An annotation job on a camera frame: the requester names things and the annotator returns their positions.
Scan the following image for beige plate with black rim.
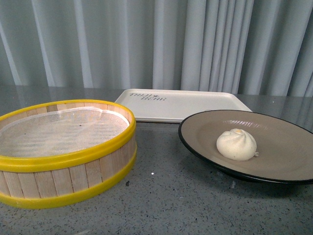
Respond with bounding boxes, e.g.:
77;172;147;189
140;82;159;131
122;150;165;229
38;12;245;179
179;110;313;185

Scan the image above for yellow rimmed bamboo steamer basket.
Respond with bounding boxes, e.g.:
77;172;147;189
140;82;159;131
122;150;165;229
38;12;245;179
0;99;137;209

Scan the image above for white steamed bun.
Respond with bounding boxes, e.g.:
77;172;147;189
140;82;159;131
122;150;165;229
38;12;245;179
216;128;259;161

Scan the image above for white rectangular tray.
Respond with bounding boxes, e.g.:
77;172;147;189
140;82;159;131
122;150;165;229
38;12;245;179
115;89;251;123

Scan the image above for white steamer liner cloth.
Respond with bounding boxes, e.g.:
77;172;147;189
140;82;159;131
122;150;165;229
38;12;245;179
0;107;130;157

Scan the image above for grey pleated curtain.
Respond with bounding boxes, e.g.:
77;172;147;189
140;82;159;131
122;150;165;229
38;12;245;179
0;0;313;97

